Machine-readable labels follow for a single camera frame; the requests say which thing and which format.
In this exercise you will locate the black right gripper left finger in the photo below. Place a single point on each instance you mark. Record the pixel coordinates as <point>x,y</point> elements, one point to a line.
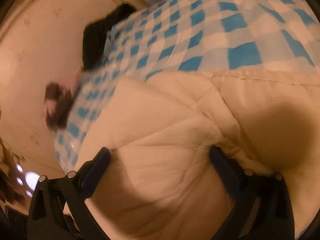
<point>58,209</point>

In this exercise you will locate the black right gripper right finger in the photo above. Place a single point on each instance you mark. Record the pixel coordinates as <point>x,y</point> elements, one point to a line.
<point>262,208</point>

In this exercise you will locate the white quilted jacket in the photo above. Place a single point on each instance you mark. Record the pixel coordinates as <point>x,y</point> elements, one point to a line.
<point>160,183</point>

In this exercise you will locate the pink and brown garment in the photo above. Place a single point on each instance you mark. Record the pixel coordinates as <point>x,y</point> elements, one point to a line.
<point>58,101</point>

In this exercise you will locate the blue checkered bagged quilt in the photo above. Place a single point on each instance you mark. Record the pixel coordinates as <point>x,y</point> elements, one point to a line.
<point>192,35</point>

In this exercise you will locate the black garment by wall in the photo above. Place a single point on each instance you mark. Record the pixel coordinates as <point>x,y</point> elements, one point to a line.
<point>95,35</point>

